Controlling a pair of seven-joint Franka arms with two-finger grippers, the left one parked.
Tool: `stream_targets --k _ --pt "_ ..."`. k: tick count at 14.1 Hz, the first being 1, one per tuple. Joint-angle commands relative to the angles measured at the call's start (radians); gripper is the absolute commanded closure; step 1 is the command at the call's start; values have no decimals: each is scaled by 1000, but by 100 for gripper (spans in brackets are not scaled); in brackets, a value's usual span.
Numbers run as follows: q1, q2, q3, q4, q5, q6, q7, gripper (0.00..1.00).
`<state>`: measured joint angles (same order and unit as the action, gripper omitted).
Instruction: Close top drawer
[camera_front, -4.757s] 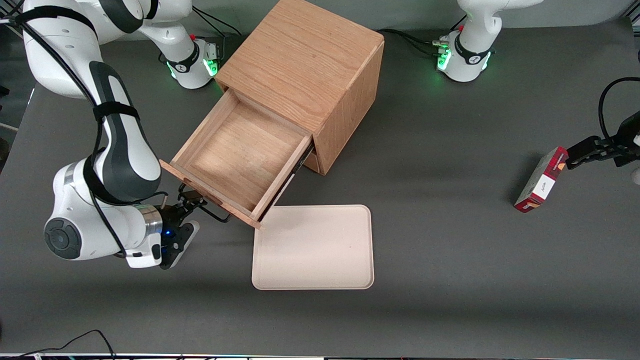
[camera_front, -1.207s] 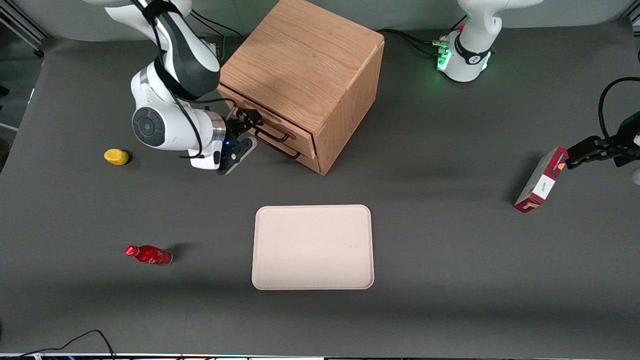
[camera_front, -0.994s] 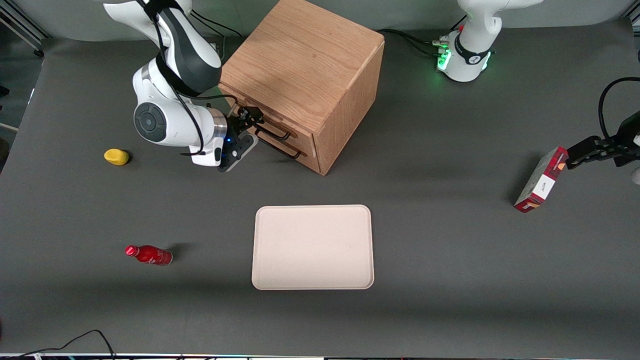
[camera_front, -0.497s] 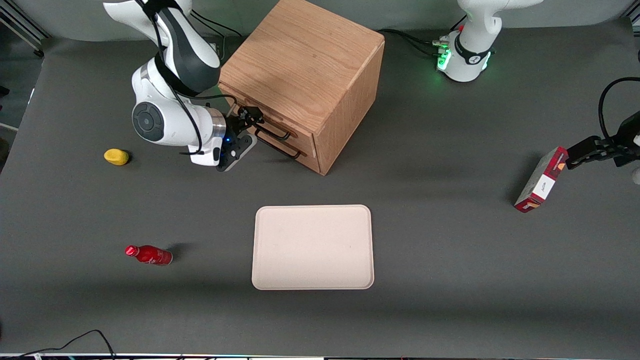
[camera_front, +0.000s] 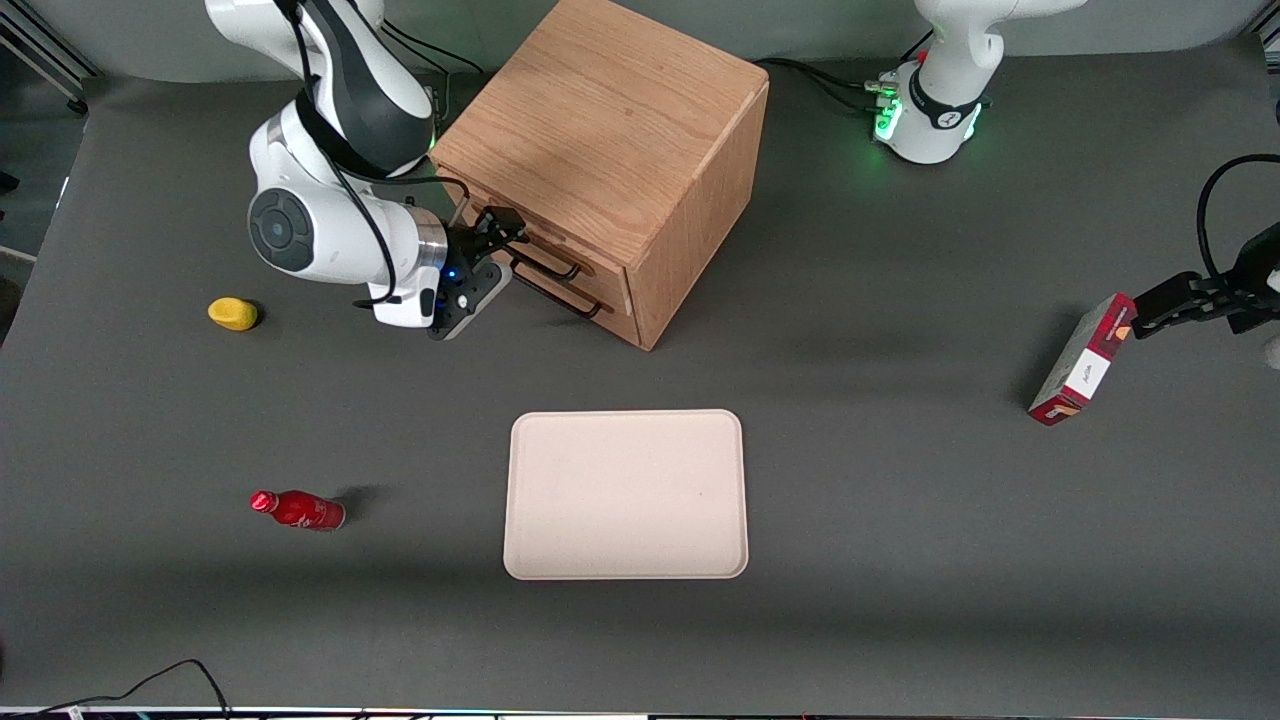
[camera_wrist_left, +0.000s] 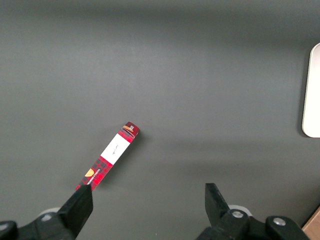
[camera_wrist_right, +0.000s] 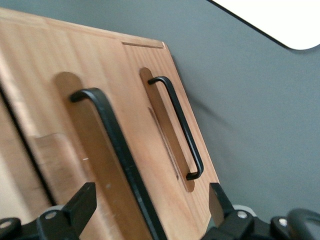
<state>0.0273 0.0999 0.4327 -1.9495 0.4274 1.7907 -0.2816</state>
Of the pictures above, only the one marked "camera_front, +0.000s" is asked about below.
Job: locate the red and white carton box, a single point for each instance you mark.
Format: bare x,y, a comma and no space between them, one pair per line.
1085,360

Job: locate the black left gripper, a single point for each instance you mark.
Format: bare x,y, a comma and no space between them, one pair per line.
1236,298

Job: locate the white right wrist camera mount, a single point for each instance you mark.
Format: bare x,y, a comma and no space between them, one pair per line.
405,310

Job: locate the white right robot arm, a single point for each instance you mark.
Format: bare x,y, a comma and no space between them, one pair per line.
330,230

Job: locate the beige rectangular tray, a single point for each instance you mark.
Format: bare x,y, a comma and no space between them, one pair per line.
630,500

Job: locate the wooden drawer cabinet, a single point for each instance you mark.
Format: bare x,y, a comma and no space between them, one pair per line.
600,120

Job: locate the red bottle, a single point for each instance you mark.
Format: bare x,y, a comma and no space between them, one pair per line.
300,510

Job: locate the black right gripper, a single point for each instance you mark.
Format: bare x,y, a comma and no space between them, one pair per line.
468,246

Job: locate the yellow lemon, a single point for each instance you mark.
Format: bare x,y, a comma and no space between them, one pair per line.
232,314

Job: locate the aluminium frame rail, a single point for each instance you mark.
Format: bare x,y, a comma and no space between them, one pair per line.
50,50

